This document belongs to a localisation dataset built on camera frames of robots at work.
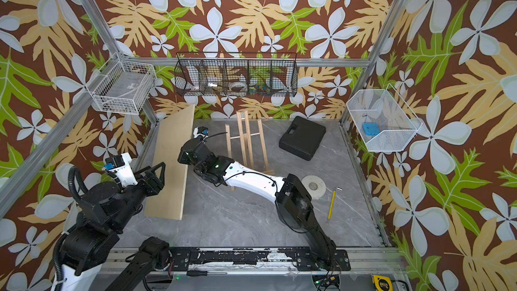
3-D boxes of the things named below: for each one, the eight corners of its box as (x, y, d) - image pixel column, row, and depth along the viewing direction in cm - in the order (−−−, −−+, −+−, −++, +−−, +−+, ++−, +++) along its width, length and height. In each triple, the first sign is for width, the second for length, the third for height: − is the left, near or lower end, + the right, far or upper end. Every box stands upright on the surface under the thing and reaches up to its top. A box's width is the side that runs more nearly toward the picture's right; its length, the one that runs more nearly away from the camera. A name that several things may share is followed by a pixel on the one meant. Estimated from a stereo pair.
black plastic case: (277, 147, 110) (278, 141, 106) (296, 120, 123) (297, 114, 119) (310, 163, 103) (312, 157, 99) (326, 133, 116) (328, 127, 112)
